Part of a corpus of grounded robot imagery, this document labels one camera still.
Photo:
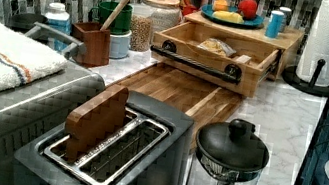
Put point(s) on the wooden drawer with black handle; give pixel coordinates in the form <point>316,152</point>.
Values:
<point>178,47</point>

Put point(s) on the small wooden block in drawer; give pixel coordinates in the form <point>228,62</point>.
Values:
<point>243,59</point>

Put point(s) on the wooden drawer cabinet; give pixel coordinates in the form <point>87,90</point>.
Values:
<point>287,42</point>

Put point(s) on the wooden cutting board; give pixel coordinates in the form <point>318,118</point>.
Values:
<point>204,101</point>

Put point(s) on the plastic bag of snacks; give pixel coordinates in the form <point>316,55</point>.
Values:
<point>217,46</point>

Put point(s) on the wooden toast slice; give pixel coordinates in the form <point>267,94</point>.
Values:
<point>92,121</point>

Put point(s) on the glass jar with grains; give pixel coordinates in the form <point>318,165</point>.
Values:
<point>141,27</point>

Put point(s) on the grey toaster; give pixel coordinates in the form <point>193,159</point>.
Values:
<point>151,149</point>

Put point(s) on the jar with wooden lid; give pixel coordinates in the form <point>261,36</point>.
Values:
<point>166,14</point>

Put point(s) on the brown wooden utensil holder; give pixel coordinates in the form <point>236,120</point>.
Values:
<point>97,43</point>

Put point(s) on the teal plate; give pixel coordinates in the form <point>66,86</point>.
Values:
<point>207,13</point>

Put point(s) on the glass french press black lid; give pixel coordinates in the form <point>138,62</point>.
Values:
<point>228,153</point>

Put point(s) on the plush yellow banana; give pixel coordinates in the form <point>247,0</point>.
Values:
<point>229,16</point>

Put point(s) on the plush orange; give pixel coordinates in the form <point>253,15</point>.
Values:
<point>221,5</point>

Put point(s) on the wooden spoon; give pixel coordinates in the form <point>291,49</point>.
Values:
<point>114,14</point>

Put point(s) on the plush red apple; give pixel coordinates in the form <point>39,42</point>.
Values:
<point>247,8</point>

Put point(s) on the black paper towel holder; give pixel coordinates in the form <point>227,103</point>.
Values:
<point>289,75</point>

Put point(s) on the white blue-labelled bottle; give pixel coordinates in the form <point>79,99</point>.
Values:
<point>58,18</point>

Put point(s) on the blue shaker can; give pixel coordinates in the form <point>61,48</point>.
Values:
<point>274,24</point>

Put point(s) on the grey shaker can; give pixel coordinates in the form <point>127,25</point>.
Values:
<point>287,15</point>

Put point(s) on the black bowl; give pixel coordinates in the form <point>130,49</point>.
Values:
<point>25,22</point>

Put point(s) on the silver toaster oven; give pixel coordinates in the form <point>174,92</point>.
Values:
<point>28,111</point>

